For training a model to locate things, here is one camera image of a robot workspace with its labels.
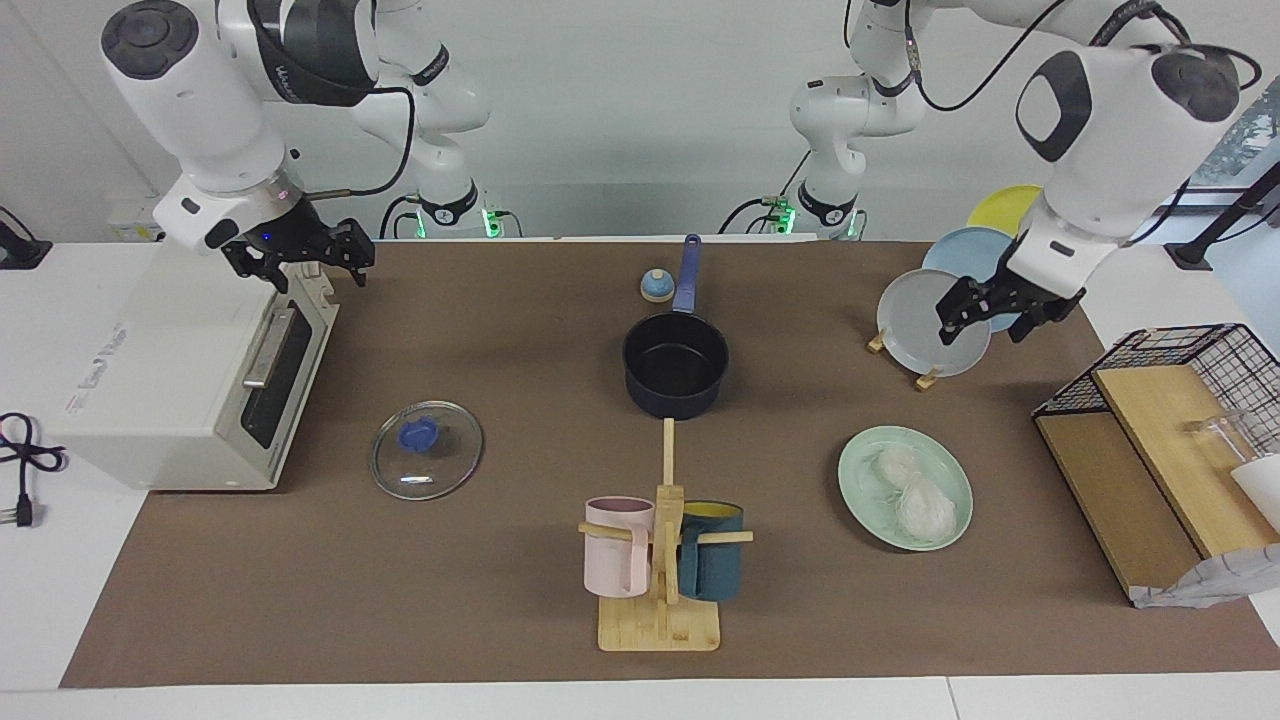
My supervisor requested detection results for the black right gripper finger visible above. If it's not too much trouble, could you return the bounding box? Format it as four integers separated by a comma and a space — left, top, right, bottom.
222, 242, 291, 294
320, 218, 377, 288

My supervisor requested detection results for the white vermicelli nest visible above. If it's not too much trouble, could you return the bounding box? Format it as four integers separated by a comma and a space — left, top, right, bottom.
872, 443, 928, 493
893, 480, 959, 542

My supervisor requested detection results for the glass lid blue knob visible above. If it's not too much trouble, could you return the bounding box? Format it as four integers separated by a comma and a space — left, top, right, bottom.
371, 400, 485, 501

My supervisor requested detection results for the light blue plate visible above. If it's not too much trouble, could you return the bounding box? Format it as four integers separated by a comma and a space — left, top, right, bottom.
922, 227, 1031, 333

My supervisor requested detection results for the grey plate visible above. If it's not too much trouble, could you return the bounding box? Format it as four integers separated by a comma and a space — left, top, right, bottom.
877, 268, 993, 378

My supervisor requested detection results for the wooden plate rack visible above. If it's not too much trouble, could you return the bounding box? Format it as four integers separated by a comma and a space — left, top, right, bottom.
868, 325, 946, 391

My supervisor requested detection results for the yellow plate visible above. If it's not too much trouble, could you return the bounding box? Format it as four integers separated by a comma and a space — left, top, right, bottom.
966, 185, 1046, 238

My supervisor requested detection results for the light green plate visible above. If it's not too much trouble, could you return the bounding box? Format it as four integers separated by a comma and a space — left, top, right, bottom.
838, 426, 974, 553

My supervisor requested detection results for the white toaster oven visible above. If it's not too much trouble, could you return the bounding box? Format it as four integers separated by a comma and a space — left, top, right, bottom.
45, 230, 341, 491

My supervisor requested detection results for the wooden two-tier shelf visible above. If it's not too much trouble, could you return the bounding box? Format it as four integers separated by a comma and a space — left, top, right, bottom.
1035, 365, 1280, 601

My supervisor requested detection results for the clear glass cup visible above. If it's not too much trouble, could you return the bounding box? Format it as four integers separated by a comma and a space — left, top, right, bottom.
1185, 410, 1251, 466

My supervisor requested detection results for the window with outdoor view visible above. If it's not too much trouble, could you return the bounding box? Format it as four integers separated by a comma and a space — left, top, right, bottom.
1190, 75, 1280, 191

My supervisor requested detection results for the white cup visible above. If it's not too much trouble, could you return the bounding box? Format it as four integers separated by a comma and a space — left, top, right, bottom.
1230, 455, 1280, 531

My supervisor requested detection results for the dark blue saucepan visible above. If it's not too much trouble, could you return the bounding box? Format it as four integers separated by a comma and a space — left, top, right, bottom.
622, 234, 731, 421

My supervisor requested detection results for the grey crumpled bag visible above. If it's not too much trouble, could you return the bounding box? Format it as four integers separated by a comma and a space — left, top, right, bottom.
1130, 545, 1280, 609

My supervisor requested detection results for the brown table mat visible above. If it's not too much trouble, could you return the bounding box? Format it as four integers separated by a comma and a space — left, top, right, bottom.
60, 240, 1280, 689

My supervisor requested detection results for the dark teal mug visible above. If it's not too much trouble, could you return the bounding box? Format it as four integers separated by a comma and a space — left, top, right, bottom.
678, 500, 745, 602

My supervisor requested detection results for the pink mug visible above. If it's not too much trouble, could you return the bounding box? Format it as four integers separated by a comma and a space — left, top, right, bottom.
584, 497, 656, 599

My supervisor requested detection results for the wooden mug tree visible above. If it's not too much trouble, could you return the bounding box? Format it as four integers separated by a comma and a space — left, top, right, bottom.
578, 418, 754, 653

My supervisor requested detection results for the black right base cable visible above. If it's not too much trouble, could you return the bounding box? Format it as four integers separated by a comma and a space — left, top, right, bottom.
378, 193, 421, 241

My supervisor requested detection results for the black base cable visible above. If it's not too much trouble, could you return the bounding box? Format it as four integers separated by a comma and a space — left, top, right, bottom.
720, 150, 813, 236
378, 193, 421, 241

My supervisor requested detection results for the black wire basket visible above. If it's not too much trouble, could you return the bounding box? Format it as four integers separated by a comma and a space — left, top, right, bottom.
1033, 323, 1280, 456

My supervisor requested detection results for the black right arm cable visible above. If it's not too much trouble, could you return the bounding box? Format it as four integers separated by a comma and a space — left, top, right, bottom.
300, 85, 417, 198

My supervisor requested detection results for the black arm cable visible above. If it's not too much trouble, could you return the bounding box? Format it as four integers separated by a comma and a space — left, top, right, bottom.
905, 0, 1061, 113
300, 85, 417, 198

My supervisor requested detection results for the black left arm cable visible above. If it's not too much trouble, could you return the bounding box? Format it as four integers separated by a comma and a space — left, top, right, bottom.
905, 0, 1061, 113

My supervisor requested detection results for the black desk clamp mount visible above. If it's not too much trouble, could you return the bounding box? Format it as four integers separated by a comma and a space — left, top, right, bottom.
0, 205, 53, 271

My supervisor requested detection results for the black left base cable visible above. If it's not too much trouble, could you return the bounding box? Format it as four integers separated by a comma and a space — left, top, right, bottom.
720, 150, 813, 236

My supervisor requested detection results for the black power cord with plug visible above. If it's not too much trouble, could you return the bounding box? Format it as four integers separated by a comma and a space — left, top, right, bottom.
0, 412, 69, 529

